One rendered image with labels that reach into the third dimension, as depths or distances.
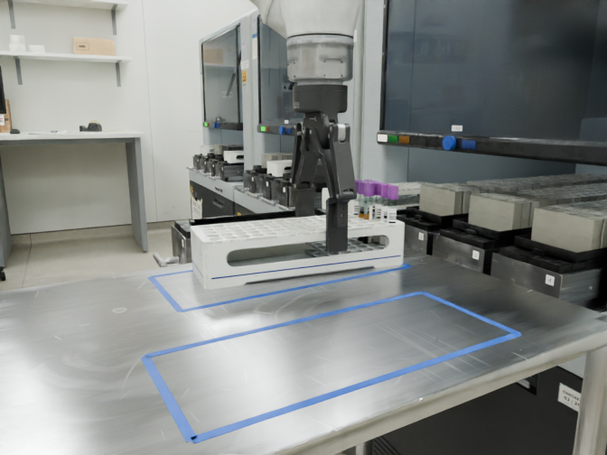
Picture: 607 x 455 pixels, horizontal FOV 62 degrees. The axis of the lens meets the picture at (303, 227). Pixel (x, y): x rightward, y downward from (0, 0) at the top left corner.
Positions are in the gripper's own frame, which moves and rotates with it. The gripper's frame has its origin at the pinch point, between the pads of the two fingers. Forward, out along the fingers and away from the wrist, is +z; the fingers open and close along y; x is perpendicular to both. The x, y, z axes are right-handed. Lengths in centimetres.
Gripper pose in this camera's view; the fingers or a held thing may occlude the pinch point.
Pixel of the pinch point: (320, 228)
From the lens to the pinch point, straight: 73.1
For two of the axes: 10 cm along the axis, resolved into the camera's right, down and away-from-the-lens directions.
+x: 9.3, -0.9, 3.7
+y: 3.8, 2.0, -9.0
